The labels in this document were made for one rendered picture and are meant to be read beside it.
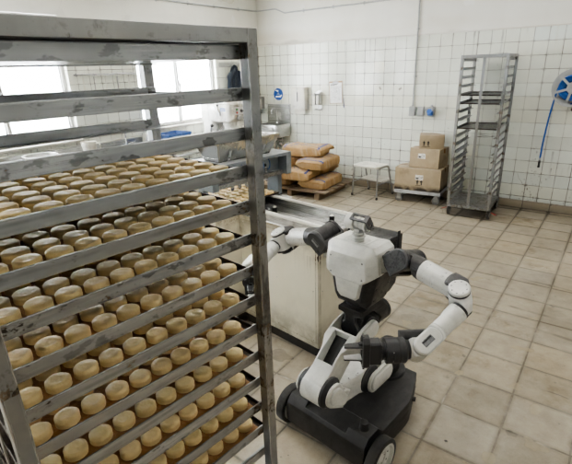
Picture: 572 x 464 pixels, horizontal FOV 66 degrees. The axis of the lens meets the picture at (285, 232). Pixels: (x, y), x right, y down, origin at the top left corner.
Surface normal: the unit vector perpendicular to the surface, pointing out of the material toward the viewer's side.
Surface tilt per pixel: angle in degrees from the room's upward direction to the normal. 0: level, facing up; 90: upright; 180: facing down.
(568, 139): 90
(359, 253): 45
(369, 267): 85
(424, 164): 94
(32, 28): 90
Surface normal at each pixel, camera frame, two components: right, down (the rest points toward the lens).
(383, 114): -0.59, 0.29
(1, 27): 0.73, 0.22
